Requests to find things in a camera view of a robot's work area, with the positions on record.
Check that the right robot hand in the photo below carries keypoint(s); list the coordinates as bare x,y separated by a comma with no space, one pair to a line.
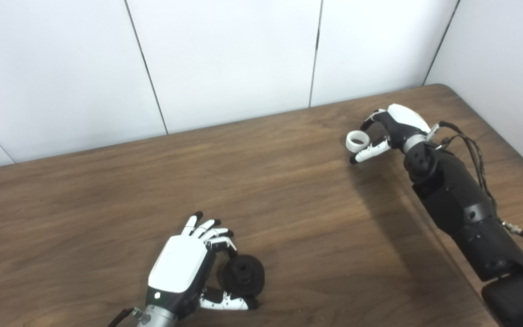
395,127

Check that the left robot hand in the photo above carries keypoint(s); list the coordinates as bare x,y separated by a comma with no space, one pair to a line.
184,272

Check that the round black part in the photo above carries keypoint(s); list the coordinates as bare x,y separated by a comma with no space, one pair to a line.
243,274

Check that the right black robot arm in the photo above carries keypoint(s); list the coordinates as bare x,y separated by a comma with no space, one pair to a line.
475,218

